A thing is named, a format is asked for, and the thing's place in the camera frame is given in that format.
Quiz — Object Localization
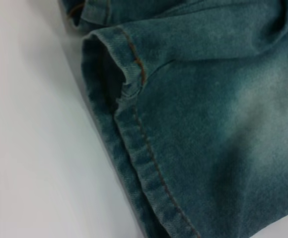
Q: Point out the blue denim shorts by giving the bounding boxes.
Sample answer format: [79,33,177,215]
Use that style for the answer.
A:
[59,0,288,238]

